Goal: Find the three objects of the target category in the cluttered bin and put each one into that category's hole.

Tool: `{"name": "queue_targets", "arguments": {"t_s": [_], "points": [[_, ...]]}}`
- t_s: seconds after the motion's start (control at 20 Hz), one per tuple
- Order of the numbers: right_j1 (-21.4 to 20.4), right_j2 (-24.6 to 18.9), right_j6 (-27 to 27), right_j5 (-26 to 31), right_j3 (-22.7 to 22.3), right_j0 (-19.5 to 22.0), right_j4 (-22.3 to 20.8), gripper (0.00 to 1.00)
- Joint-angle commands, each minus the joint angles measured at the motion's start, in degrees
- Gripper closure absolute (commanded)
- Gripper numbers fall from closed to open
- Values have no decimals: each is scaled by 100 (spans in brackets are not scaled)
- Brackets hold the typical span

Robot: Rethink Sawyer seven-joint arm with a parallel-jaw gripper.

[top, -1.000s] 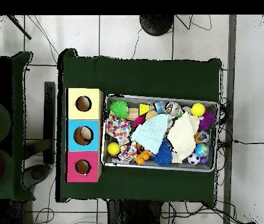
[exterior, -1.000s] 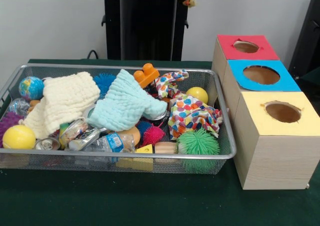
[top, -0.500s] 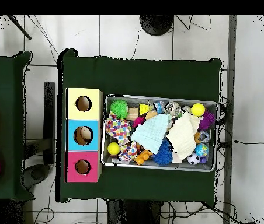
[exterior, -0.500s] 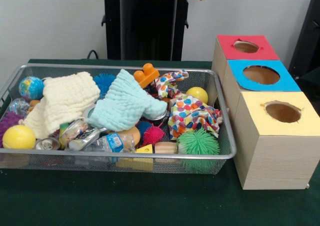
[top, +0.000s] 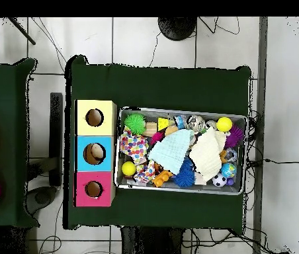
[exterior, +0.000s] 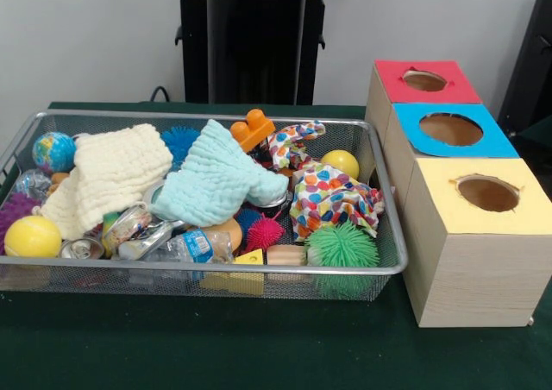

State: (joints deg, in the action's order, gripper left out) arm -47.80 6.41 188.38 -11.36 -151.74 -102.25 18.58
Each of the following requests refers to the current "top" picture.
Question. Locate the small yellow ball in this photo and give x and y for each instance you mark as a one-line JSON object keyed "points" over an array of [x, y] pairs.
{"points": [[129, 169]]}

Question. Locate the orange toy block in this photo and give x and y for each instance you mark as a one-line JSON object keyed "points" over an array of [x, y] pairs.
{"points": [[162, 178]]}

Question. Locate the black round base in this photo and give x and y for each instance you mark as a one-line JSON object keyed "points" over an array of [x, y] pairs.
{"points": [[177, 26]]}

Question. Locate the green spiky ball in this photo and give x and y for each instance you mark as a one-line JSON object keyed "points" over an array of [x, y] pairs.
{"points": [[134, 124]]}

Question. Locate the wooden box with three holes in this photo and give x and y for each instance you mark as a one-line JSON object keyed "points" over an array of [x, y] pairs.
{"points": [[83, 159]]}

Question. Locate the large yellow ball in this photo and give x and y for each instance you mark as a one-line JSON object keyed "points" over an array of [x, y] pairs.
{"points": [[223, 124]]}

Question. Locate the polka dot cloth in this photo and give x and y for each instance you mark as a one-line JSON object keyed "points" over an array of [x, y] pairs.
{"points": [[133, 147]]}

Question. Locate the white colourful print cloth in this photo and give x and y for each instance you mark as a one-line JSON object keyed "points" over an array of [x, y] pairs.
{"points": [[146, 172]]}

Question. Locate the blue spiky ball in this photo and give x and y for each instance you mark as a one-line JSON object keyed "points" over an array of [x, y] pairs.
{"points": [[185, 177]]}

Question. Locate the light teal waffle cloth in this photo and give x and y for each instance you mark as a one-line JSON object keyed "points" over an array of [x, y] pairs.
{"points": [[170, 151]]}

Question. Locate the cream waffle cloth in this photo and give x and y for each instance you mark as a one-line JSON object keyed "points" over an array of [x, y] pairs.
{"points": [[207, 156]]}

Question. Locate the black panel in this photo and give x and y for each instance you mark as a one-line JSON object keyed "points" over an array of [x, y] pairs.
{"points": [[56, 137]]}

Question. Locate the blue globe ball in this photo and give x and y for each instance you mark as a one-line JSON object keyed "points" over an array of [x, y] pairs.
{"points": [[228, 170]]}

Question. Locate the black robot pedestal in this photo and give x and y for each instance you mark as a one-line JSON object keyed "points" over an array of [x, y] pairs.
{"points": [[155, 243]]}

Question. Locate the black rod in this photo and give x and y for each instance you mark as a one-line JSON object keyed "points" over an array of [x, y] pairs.
{"points": [[21, 30]]}

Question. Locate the dark green side tablecloth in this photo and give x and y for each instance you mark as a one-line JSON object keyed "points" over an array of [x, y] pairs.
{"points": [[6, 106]]}

